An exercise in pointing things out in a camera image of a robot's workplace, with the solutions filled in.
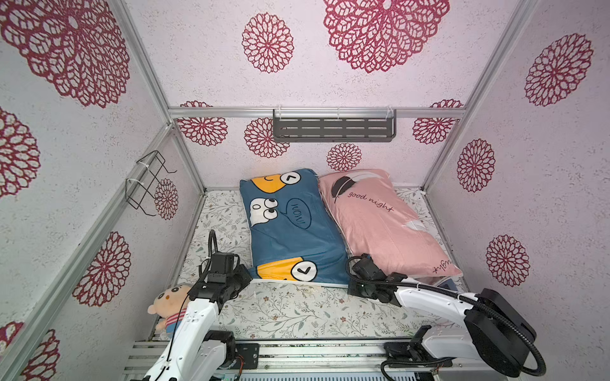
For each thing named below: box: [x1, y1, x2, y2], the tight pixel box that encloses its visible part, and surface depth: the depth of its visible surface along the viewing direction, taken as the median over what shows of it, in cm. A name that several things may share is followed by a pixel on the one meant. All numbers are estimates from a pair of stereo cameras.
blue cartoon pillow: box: [239, 169, 351, 288], surface depth 97 cm
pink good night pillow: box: [319, 168, 463, 281], surface depth 92 cm
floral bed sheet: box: [179, 188, 468, 340], surface depth 85 cm
